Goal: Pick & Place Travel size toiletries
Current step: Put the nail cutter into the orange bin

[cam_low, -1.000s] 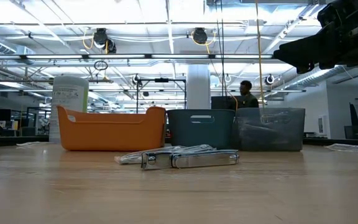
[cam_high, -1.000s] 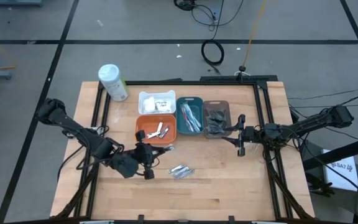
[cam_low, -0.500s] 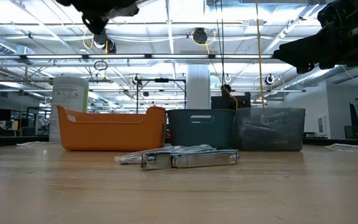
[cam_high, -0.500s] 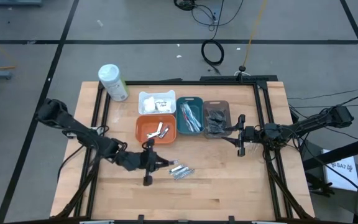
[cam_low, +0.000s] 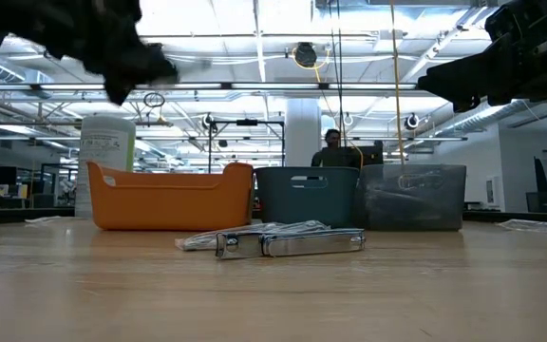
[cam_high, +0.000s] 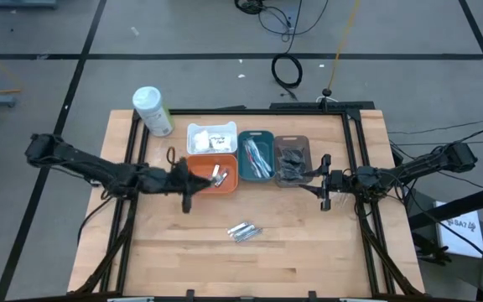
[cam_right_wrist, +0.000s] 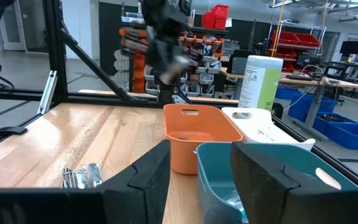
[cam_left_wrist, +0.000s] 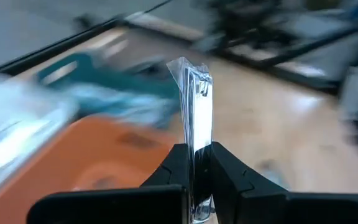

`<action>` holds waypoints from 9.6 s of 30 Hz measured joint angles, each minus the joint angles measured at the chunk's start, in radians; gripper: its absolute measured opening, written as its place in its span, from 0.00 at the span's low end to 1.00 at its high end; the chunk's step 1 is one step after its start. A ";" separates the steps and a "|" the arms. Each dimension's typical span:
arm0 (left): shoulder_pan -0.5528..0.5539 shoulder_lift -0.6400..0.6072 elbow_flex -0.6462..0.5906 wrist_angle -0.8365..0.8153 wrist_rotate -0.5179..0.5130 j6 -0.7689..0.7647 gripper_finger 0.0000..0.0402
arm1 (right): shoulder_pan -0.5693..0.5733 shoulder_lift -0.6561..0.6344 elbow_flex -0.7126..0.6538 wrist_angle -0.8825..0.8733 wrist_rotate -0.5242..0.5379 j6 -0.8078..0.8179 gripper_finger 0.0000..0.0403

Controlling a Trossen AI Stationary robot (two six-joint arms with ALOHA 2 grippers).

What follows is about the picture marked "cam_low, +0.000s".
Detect clear plastic packets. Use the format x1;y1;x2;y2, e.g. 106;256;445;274
174;219;331;252

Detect large black monitor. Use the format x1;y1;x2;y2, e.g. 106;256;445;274
349;142;384;168

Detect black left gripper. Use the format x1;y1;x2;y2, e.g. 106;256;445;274
40;0;179;106

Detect white building column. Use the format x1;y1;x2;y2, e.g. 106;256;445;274
285;98;323;167

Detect grey translucent plastic bin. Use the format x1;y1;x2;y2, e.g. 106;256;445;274
353;163;467;233

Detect yellow hanging cable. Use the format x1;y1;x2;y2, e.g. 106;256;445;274
389;0;406;165

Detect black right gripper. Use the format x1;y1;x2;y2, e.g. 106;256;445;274
418;0;547;113

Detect black stand frame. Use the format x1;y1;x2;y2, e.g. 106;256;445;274
206;118;287;175

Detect white wipes canister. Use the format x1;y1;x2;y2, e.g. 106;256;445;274
74;116;137;219

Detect clear plastic wrapper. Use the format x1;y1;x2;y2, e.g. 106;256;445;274
496;218;547;237

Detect orange plastic bin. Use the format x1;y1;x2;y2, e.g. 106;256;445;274
86;160;255;233

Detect teal plastic bin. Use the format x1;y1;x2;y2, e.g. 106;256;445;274
254;165;361;229

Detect chrome nail clipper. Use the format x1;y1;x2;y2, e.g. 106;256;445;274
215;227;366;261

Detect black ceiling cable reel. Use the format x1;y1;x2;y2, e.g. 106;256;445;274
293;42;319;68

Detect person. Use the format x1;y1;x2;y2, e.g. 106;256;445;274
311;128;351;168

